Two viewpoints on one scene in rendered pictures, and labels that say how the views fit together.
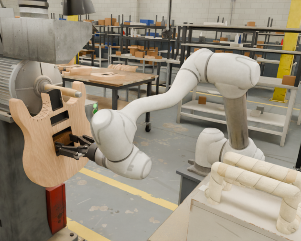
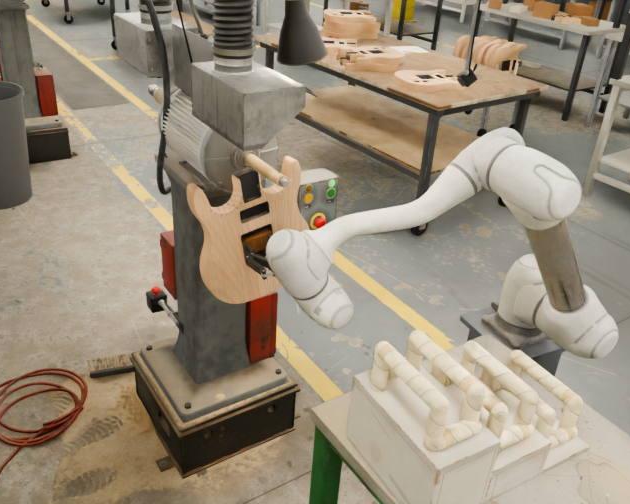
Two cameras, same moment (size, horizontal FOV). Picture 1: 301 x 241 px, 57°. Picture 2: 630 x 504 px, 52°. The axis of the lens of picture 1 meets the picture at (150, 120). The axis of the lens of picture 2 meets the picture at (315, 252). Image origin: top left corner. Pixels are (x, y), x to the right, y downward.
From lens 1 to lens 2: 0.70 m
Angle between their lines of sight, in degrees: 25
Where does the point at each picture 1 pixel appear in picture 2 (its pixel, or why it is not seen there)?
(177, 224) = not seen: hidden behind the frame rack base
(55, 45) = (243, 127)
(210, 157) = (520, 309)
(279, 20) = not seen: outside the picture
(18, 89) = (208, 159)
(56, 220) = (258, 345)
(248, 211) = (411, 411)
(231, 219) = (383, 414)
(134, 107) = (335, 230)
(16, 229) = (199, 344)
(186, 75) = (452, 178)
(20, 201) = (207, 306)
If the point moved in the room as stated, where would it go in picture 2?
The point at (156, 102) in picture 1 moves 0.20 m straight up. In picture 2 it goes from (379, 222) to (389, 142)
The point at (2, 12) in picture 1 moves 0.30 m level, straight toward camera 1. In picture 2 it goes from (200, 43) to (185, 70)
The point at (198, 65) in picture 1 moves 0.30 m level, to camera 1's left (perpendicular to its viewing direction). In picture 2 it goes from (477, 163) to (365, 139)
